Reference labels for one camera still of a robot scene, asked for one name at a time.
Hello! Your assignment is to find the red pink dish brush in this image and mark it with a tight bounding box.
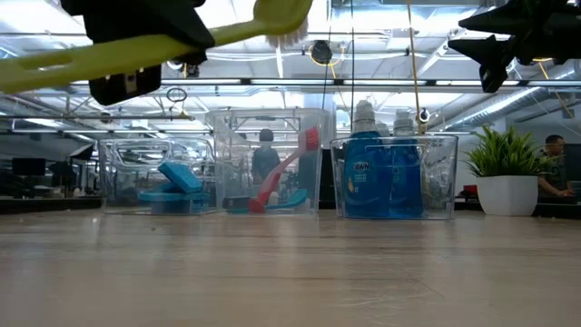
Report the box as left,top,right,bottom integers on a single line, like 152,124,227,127
247,126,320,214

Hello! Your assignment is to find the small green potted plant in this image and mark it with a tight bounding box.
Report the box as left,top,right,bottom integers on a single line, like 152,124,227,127
461,124,553,218

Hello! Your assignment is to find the clear plastic shallow tray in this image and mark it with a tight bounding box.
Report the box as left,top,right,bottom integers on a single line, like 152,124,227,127
97,135,217,216
330,134,459,222

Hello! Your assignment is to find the blue dish soap bottle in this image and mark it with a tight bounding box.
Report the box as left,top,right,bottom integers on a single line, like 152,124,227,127
343,99,392,219
390,108,426,219

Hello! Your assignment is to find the black hanging cable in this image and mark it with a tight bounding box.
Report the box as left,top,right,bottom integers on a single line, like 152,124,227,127
348,0,357,133

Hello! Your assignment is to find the yellow hanging cable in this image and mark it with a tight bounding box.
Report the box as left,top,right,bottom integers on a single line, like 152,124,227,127
405,0,427,136

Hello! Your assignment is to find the green dish brush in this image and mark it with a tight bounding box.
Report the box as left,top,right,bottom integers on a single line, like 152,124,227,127
0,0,314,95

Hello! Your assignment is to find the clear plastic deep bin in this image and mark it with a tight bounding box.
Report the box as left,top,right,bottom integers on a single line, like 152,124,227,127
204,107,330,217

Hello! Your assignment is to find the person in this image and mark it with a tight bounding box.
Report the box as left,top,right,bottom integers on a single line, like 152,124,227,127
251,128,282,187
537,134,576,199

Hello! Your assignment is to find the blue sponge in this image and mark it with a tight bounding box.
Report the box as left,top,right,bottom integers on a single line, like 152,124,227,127
157,161,204,194
138,190,211,204

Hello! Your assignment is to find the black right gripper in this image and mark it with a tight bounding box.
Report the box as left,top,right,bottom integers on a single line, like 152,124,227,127
448,0,581,94

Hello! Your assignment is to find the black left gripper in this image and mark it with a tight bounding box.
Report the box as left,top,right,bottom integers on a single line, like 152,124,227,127
61,0,217,106

